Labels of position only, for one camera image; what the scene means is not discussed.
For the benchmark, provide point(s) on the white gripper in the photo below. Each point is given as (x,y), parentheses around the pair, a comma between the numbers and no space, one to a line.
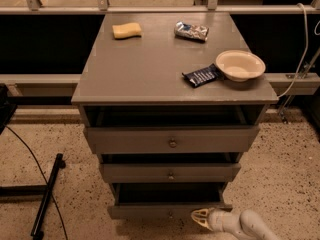
(218,220)

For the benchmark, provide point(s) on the grey bottom drawer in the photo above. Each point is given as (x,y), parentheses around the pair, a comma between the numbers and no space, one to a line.
(165,200)

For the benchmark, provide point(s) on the grey drawer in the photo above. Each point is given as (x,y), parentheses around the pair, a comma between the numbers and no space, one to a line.
(157,140)
(165,200)
(169,172)

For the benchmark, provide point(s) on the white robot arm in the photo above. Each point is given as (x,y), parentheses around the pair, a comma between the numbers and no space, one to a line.
(247,225)

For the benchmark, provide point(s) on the grey top drawer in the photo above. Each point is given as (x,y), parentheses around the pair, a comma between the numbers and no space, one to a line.
(157,140)

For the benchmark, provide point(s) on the grey middle drawer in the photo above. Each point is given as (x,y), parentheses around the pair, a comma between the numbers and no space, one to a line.
(169,172)

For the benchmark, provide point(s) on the grey wooden drawer cabinet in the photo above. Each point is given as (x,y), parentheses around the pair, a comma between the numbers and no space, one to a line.
(138,82)

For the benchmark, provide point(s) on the dark blue snack packet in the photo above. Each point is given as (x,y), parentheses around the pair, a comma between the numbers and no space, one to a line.
(203,76)

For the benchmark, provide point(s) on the white plastic bowl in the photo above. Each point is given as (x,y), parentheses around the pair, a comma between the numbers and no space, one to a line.
(240,66)

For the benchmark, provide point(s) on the black metal stand base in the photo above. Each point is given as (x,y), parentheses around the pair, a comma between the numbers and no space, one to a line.
(44,191)

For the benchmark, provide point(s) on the crumpled silver snack bag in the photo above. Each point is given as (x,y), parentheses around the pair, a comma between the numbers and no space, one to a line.
(191,31)

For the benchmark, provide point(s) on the yellow sponge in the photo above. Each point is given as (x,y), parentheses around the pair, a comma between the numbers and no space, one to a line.
(127,30)

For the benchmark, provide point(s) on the black equipment at left edge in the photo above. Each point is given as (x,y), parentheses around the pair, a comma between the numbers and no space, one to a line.
(6,108)

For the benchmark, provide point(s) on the metal railing frame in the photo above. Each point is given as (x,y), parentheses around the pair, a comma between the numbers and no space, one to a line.
(156,7)

